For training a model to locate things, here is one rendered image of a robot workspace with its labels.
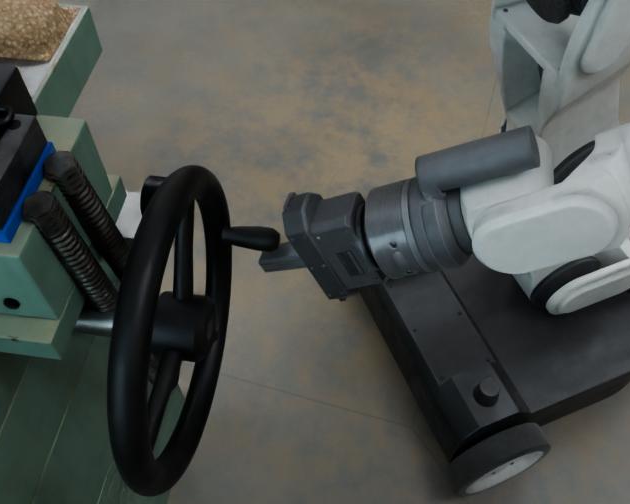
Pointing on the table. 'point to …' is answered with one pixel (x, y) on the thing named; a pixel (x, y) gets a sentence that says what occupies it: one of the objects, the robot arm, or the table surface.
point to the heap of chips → (23, 28)
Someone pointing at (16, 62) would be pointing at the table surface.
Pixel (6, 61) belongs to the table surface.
